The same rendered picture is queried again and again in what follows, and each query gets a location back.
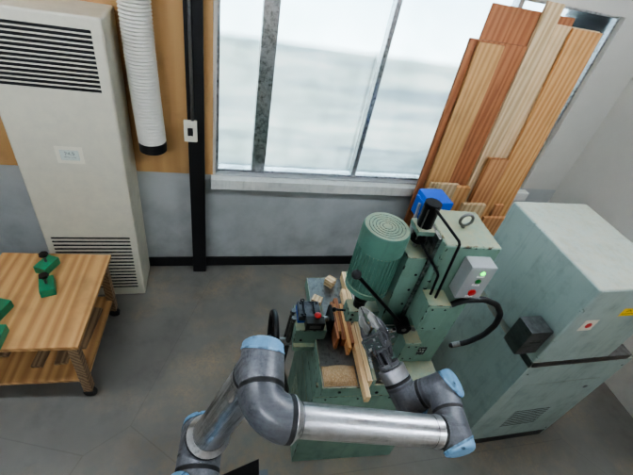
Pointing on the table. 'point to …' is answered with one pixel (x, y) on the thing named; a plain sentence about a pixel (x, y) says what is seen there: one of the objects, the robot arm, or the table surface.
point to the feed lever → (386, 307)
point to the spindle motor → (377, 253)
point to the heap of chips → (339, 376)
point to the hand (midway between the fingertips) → (363, 309)
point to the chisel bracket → (357, 309)
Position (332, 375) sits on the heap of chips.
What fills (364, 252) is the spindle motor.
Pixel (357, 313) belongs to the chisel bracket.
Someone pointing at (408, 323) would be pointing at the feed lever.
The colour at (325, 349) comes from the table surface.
